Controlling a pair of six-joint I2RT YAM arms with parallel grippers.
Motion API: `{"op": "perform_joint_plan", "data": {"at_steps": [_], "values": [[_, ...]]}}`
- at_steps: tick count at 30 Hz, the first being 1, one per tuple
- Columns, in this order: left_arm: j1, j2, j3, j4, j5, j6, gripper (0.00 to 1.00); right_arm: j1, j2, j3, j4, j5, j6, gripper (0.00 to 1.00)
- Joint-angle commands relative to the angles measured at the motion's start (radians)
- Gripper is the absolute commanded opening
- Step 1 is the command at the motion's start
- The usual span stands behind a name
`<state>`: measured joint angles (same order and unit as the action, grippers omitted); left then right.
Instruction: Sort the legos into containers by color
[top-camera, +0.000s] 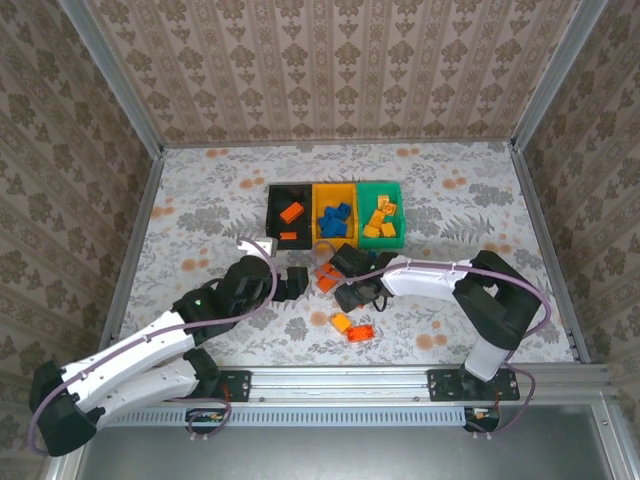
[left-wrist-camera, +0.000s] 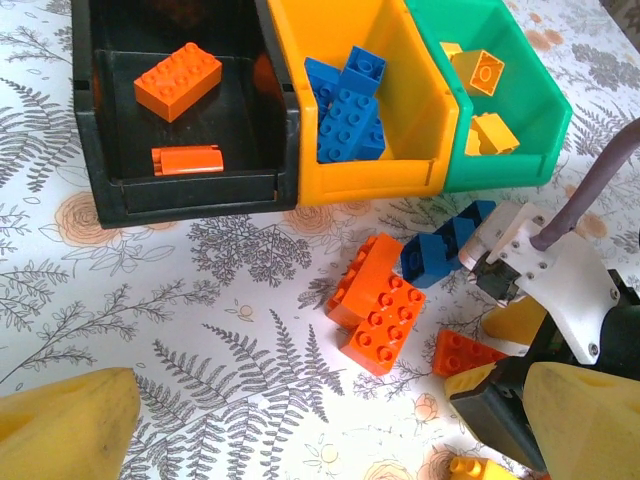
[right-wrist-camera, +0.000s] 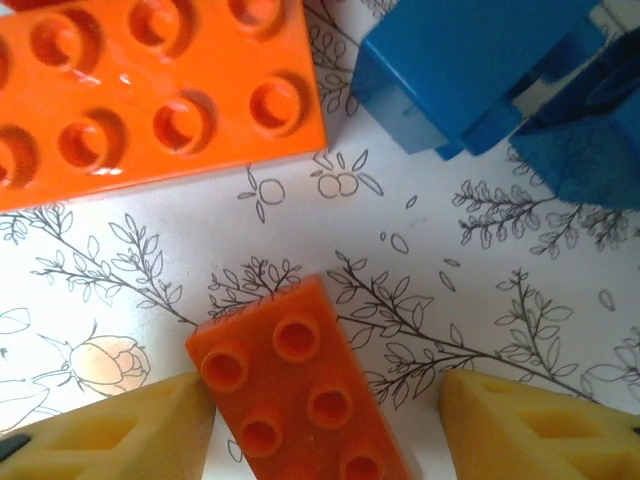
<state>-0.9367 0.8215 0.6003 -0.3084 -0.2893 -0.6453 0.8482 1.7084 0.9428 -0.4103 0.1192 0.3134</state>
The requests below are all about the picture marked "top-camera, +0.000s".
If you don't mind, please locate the black plastic bin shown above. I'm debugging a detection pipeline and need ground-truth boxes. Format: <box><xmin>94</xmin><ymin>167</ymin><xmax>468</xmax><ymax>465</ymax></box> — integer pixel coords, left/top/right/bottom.
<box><xmin>266</xmin><ymin>183</ymin><xmax>317</xmax><ymax>251</ymax></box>

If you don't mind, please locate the green plastic bin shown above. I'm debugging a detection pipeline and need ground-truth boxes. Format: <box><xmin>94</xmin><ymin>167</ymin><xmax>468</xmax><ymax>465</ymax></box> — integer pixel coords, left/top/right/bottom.
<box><xmin>355</xmin><ymin>180</ymin><xmax>405</xmax><ymax>250</ymax></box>

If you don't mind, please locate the yellow plastic bin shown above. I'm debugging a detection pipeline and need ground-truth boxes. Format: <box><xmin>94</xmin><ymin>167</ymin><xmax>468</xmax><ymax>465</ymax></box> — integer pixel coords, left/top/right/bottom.
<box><xmin>310</xmin><ymin>182</ymin><xmax>361</xmax><ymax>250</ymax></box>

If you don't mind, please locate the gray metal panel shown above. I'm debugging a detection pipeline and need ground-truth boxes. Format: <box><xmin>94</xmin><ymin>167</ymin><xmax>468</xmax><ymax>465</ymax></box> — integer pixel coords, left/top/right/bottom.
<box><xmin>47</xmin><ymin>404</ymin><xmax>640</xmax><ymax>480</ymax></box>

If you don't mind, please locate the aluminium mounting rail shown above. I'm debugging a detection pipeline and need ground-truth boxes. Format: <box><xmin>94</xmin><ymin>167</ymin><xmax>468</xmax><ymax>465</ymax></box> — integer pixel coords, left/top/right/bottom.
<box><xmin>214</xmin><ymin>363</ymin><xmax>614</xmax><ymax>404</ymax></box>

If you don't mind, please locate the aluminium side frame rail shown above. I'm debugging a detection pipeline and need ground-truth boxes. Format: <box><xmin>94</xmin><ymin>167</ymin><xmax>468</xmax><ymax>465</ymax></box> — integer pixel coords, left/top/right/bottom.
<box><xmin>97</xmin><ymin>148</ymin><xmax>167</xmax><ymax>354</ymax></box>
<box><xmin>509</xmin><ymin>142</ymin><xmax>594</xmax><ymax>364</ymax></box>

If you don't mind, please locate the aluminium rear frame rail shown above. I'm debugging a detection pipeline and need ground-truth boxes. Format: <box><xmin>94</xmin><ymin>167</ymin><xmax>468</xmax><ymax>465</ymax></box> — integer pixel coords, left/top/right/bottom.
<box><xmin>159</xmin><ymin>138</ymin><xmax>519</xmax><ymax>150</ymax></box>

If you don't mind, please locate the slotted cable duct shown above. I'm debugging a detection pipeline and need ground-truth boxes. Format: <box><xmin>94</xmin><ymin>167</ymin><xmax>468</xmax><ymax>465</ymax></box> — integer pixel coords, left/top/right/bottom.
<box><xmin>107</xmin><ymin>403</ymin><xmax>469</xmax><ymax>429</ymax></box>

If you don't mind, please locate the aluminium frame post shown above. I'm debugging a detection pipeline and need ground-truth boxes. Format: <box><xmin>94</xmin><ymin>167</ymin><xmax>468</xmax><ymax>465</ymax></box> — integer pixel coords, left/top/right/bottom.
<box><xmin>58</xmin><ymin>0</ymin><xmax>166</xmax><ymax>156</ymax></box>
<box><xmin>508</xmin><ymin>0</ymin><xmax>610</xmax><ymax>149</ymax></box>

